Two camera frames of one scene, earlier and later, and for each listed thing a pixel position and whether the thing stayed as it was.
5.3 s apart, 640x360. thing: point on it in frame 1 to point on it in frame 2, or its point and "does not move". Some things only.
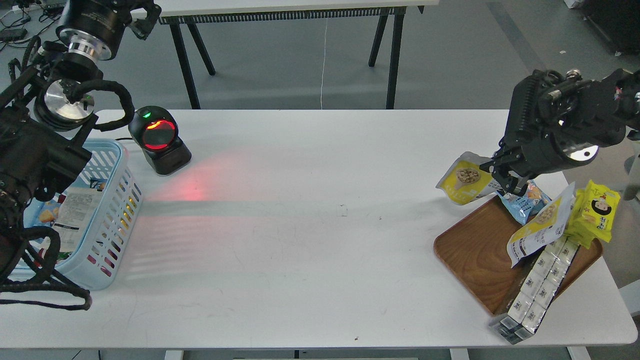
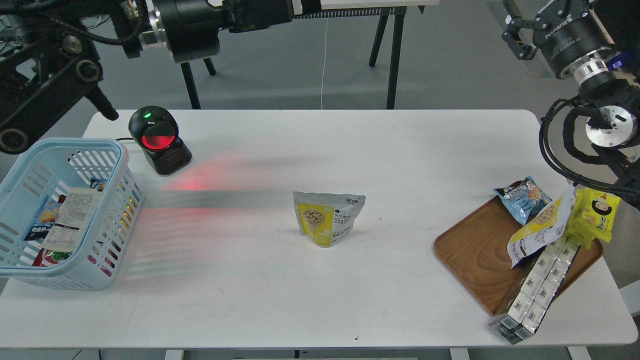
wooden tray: [474, 252] does not move
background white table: [184, 16] does not move
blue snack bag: [521, 208] does not move
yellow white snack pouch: [466, 181] to [325, 219]
